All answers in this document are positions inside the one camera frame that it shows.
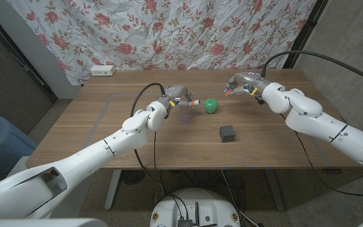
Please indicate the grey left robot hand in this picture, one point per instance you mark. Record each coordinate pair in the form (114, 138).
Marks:
(178, 93)

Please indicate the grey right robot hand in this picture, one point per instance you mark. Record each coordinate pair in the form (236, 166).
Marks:
(247, 80)

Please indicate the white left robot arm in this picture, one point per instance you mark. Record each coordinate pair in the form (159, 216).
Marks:
(90, 157)

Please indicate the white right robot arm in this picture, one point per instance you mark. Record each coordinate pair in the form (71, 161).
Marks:
(326, 126)

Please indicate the green ball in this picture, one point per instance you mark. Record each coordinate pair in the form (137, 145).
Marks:
(211, 106)

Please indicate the dark grey block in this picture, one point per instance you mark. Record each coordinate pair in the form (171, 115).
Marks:
(227, 133)

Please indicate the floral print backdrop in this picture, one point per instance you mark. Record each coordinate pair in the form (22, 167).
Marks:
(169, 31)

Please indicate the black backdrop pole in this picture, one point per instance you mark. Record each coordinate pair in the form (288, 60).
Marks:
(304, 34)

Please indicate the white power strip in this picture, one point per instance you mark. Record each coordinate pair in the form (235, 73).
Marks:
(102, 70)

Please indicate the black round stand base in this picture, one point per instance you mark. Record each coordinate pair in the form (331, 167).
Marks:
(133, 177)

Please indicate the grey metal table leg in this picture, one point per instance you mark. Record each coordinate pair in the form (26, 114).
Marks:
(274, 189)
(112, 189)

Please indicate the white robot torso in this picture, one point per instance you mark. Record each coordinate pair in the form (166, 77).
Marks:
(195, 205)

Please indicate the black torso antenna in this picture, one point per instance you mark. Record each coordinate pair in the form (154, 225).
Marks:
(197, 214)

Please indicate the blue plastic bin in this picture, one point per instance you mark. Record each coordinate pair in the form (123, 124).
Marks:
(2, 145)

